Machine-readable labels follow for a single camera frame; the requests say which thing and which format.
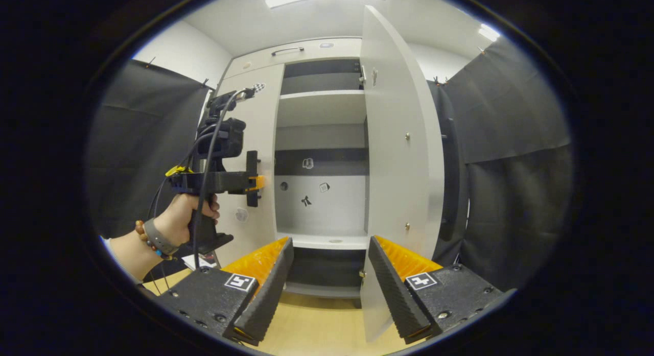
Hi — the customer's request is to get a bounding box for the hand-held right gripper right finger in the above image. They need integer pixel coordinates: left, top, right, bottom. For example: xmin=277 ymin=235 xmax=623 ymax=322
xmin=367 ymin=236 xmax=504 ymax=345

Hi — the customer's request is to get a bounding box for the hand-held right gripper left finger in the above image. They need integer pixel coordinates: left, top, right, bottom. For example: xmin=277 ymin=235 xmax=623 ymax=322
xmin=153 ymin=237 xmax=296 ymax=347

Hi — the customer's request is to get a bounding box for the black door handle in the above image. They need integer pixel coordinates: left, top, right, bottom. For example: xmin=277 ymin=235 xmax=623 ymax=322
xmin=246 ymin=150 xmax=260 ymax=208
xmin=438 ymin=117 xmax=457 ymax=243

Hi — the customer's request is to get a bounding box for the white shoe cabinet door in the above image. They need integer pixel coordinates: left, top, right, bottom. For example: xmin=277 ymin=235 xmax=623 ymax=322
xmin=214 ymin=64 xmax=285 ymax=268
xmin=359 ymin=5 xmax=446 ymax=342

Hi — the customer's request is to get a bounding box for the white double-door shoe cabinet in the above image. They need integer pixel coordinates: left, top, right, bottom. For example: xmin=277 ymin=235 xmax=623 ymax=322
xmin=203 ymin=37 xmax=371 ymax=308

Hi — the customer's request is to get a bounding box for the white cabinet shelf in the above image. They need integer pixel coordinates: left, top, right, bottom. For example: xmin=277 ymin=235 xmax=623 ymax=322
xmin=275 ymin=232 xmax=369 ymax=250
xmin=277 ymin=89 xmax=367 ymax=128

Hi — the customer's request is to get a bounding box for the white paper sheet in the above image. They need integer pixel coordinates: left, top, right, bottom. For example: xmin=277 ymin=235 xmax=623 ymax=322
xmin=181 ymin=253 xmax=219 ymax=271

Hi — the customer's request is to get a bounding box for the black backdrop cloth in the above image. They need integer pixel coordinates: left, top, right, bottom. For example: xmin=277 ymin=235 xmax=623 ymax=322
xmin=87 ymin=59 xmax=216 ymax=283
xmin=427 ymin=37 xmax=574 ymax=293

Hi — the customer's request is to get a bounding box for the grey wristband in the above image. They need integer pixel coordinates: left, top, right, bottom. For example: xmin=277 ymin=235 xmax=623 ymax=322
xmin=143 ymin=218 xmax=180 ymax=257

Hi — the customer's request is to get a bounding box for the black cable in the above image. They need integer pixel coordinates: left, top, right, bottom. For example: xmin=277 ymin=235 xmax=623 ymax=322
xmin=192 ymin=89 xmax=247 ymax=270

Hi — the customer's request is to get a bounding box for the brown bead bracelet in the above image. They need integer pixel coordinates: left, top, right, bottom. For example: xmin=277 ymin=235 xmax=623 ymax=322
xmin=135 ymin=220 xmax=174 ymax=260

